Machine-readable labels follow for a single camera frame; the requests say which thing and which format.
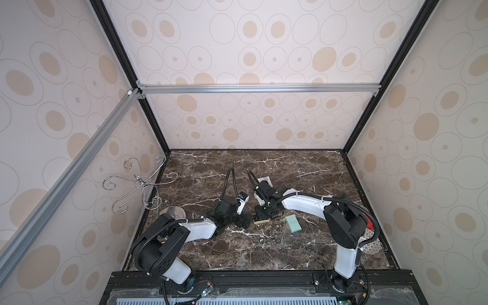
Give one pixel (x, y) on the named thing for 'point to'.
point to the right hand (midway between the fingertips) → (264, 214)
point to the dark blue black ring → (277, 240)
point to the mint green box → (293, 223)
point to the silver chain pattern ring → (261, 240)
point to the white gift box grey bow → (265, 178)
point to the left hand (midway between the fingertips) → (252, 212)
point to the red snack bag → (370, 225)
